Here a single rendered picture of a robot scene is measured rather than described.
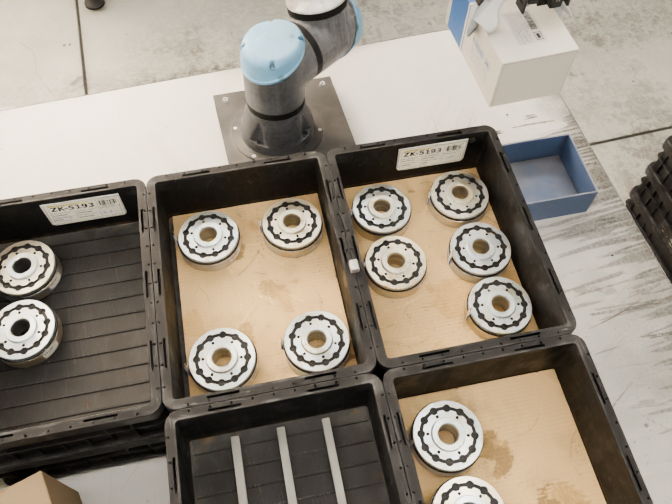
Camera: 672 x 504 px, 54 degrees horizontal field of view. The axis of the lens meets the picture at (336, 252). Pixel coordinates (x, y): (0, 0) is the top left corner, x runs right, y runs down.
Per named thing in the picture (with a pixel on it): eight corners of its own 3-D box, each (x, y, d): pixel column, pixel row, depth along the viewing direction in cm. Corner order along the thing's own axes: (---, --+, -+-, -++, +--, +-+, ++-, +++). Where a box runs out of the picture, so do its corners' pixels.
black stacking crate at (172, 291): (162, 217, 118) (147, 179, 109) (323, 191, 122) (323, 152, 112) (181, 434, 99) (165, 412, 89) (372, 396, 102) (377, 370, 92)
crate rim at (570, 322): (324, 158, 113) (324, 149, 111) (490, 132, 117) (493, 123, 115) (378, 376, 94) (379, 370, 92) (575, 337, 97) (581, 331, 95)
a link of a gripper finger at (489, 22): (465, 51, 96) (512, 2, 90) (451, 23, 99) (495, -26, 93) (479, 57, 98) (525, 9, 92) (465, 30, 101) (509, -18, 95)
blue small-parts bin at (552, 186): (493, 228, 131) (501, 209, 125) (470, 169, 138) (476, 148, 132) (587, 211, 133) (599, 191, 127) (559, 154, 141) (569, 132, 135)
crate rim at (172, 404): (148, 185, 110) (145, 176, 108) (324, 158, 113) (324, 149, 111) (166, 417, 91) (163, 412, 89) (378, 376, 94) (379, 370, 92)
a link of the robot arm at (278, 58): (231, 95, 128) (223, 38, 117) (279, 61, 134) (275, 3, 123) (276, 125, 124) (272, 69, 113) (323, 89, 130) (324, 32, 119)
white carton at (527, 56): (445, 20, 111) (453, -26, 103) (511, 9, 113) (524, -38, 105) (489, 107, 101) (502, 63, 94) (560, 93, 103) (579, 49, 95)
